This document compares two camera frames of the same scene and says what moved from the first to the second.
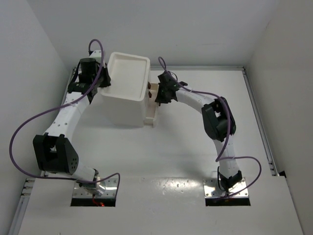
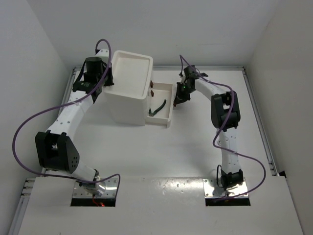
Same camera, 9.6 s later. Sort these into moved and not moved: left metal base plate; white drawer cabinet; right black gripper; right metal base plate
Moved: right black gripper
Not moved: left metal base plate; white drawer cabinet; right metal base plate
